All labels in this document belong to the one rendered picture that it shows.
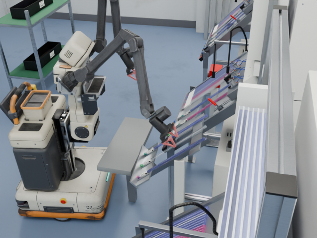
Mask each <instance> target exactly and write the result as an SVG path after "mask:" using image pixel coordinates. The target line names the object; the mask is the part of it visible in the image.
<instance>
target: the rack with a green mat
mask: <svg viewBox="0 0 317 238"><path fill-rule="evenodd" d="M66 4H68V9H69V15H70V21H71V27H72V33H73V34H74V33H75V25H74V19H73V13H72V7H71V0H53V3H52V4H50V5H48V6H47V7H45V8H44V9H42V10H41V11H39V12H37V13H36V14H34V15H33V16H31V17H30V16H29V12H28V10H25V11H24V12H25V18H26V19H16V18H12V16H11V12H10V13H8V14H6V15H5V16H3V17H1V18H0V26H3V27H15V28H27V29H28V30H29V34H30V38H31V42H32V47H33V51H34V56H35V60H36V64H37V68H38V71H33V70H25V67H24V63H21V64H20V65H19V66H18V67H16V68H15V69H14V70H13V71H11V72H9V69H8V65H7V62H6V58H5V55H4V51H3V48H2V45H1V41H0V55H1V59H2V62H3V66H4V69H5V72H6V76H7V79H8V83H9V87H10V90H11V89H12V88H13V83H12V80H11V78H16V79H24V80H33V81H40V82H41V85H42V90H46V86H45V82H44V80H45V79H46V78H47V77H48V76H49V75H50V74H52V73H53V67H54V66H55V64H56V63H57V61H58V58H59V54H60V53H59V54H58V55H57V56H55V57H54V58H53V59H52V60H51V61H50V62H49V63H47V64H46V65H45V66H44V67H43V68H41V64H40V60H39V55H38V51H37V47H36V42H35V38H34V34H33V29H32V28H33V27H34V26H36V25H37V24H39V23H41V26H42V32H43V37H44V41H45V43H46V42H47V41H48V40H47V35H46V31H45V26H44V21H43V20H44V19H46V18H47V17H49V16H50V15H52V14H53V13H55V12H56V11H58V10H59V9H60V8H62V7H63V6H65V5H66Z"/></svg>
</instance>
